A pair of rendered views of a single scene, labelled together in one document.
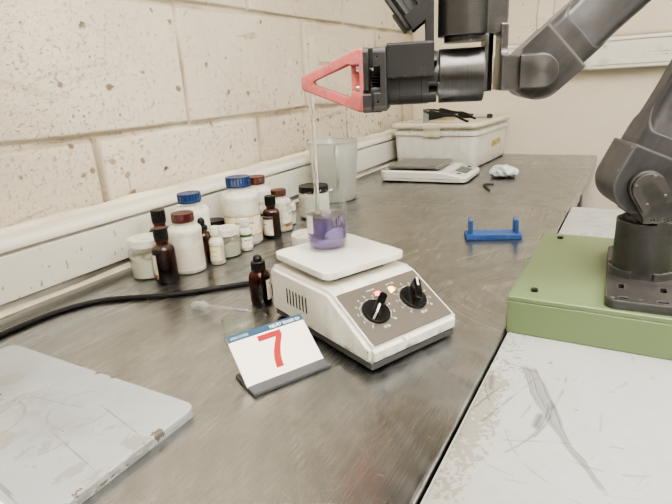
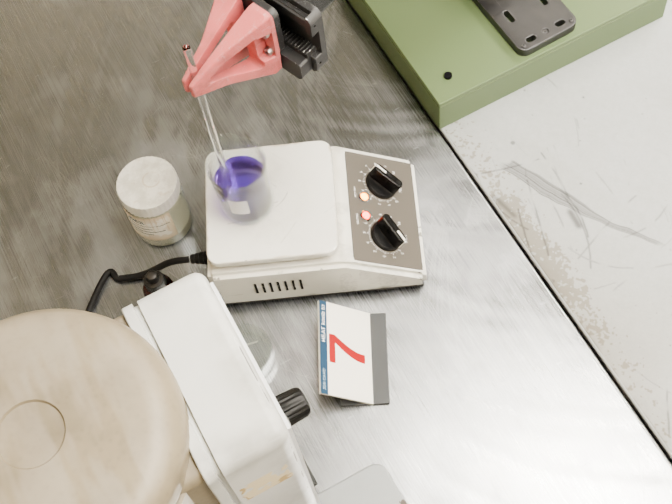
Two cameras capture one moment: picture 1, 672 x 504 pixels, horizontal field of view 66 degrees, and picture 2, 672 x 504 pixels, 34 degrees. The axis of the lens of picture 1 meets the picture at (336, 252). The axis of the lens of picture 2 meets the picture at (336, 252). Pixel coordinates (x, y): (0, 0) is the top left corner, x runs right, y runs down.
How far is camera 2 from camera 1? 81 cm
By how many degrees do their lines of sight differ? 56
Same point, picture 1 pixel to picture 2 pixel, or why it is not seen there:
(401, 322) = (405, 222)
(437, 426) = (533, 289)
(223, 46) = not seen: outside the picture
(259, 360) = (353, 375)
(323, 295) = (340, 268)
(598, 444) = (622, 206)
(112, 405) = not seen: outside the picture
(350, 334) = (391, 277)
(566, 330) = (493, 94)
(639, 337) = (551, 62)
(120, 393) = not seen: outside the picture
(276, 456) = (489, 423)
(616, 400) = (589, 148)
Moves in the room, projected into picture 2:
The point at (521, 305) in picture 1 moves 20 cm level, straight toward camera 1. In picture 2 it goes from (453, 103) to (592, 240)
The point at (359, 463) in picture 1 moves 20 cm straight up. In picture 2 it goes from (537, 369) to (558, 276)
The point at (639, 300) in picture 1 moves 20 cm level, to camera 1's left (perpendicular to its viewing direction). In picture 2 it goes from (544, 34) to (447, 185)
